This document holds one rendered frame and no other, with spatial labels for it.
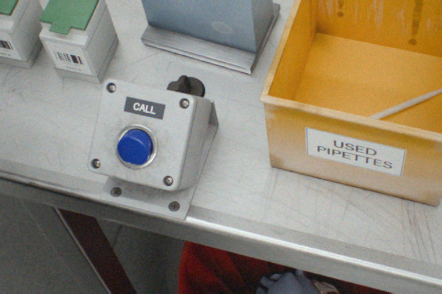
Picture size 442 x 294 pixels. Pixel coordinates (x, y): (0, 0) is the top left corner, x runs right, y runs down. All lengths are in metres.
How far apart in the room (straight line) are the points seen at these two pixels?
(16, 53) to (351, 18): 0.28
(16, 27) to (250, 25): 0.19
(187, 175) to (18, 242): 1.08
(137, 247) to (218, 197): 0.97
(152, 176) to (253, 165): 0.09
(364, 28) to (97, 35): 0.21
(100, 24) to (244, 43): 0.12
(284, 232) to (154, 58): 0.20
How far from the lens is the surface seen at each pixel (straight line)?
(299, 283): 1.32
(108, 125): 0.62
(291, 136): 0.61
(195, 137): 0.63
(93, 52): 0.70
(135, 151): 0.61
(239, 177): 0.66
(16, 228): 1.70
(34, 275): 1.65
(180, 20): 0.71
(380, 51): 0.71
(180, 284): 1.10
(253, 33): 0.69
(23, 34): 0.73
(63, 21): 0.69
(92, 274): 0.96
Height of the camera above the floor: 1.46
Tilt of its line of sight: 60 degrees down
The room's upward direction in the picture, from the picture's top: 12 degrees counter-clockwise
